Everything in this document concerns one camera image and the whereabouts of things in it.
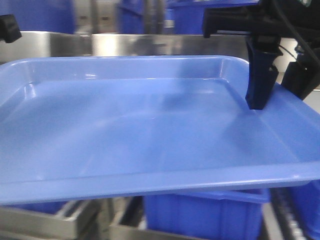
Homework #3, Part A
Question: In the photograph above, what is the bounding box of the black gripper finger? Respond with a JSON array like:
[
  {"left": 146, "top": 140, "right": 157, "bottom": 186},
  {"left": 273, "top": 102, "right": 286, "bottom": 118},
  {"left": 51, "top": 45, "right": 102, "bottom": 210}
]
[
  {"left": 281, "top": 54, "right": 320, "bottom": 100},
  {"left": 245, "top": 37, "right": 283, "bottom": 110},
  {"left": 0, "top": 14, "right": 22, "bottom": 43}
]

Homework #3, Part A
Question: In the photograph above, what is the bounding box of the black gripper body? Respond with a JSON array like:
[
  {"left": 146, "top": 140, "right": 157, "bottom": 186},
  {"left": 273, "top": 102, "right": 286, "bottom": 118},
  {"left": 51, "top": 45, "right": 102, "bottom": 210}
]
[{"left": 202, "top": 0, "right": 320, "bottom": 39}]

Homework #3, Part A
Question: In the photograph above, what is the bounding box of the blue plastic tray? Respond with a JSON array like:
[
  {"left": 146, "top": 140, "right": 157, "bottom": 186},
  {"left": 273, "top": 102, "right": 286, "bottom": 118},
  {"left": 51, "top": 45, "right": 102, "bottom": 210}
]
[{"left": 0, "top": 56, "right": 320, "bottom": 205}]

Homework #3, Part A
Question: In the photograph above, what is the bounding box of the blue bin upper middle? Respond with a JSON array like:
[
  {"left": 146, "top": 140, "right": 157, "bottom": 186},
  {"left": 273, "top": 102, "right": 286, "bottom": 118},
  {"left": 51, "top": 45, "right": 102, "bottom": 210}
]
[{"left": 163, "top": 0, "right": 258, "bottom": 35}]

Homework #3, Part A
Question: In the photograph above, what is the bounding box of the blue bin with red bags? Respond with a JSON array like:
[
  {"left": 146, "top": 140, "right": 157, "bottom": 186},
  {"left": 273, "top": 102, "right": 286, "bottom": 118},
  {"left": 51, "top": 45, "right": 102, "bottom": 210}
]
[{"left": 143, "top": 189, "right": 271, "bottom": 240}]

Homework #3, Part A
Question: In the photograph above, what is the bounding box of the black cable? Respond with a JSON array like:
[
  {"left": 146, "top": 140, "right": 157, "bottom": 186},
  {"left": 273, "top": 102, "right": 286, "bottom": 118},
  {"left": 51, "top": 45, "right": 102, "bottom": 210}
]
[{"left": 272, "top": 0, "right": 320, "bottom": 66}]

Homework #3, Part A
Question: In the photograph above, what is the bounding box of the stainless steel shelf rail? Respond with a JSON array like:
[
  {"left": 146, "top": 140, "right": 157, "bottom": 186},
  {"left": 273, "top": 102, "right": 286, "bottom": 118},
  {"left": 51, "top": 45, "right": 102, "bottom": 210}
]
[{"left": 0, "top": 31, "right": 248, "bottom": 64}]

